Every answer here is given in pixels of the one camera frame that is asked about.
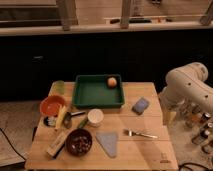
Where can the blue sponge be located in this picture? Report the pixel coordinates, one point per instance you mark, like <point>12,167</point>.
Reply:
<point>140,106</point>

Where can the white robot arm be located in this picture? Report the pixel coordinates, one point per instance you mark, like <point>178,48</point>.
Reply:
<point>186,83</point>

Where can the white paper cup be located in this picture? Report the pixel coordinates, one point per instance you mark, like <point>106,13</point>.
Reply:
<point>95,117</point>

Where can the translucent green cup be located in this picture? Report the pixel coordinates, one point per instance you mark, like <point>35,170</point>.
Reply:
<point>58,87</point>

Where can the orange round fruit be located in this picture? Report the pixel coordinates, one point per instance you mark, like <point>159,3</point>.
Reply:
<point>111,82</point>

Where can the green plastic tray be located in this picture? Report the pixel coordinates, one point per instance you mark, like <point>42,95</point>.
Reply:
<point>92,91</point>

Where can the green cucumber toy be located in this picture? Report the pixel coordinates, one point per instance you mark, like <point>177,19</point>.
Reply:
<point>82,123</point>

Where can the silver fork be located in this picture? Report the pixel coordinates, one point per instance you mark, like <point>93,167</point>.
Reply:
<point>133,133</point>

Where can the metal ladle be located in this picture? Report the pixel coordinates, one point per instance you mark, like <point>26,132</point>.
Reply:
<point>67,119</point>

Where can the grey triangular cloth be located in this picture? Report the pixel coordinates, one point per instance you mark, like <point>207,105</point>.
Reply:
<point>108,141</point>

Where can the yellow banana toy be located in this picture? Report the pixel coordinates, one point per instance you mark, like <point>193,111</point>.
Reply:
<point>61,115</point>

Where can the orange plastic bowl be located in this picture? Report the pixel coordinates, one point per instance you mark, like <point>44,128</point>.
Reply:
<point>50,105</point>

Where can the dark bowl with food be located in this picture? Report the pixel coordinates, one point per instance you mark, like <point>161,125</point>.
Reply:
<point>78,142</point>

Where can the wooden block brush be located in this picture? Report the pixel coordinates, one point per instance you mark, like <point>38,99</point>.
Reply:
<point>56,144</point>

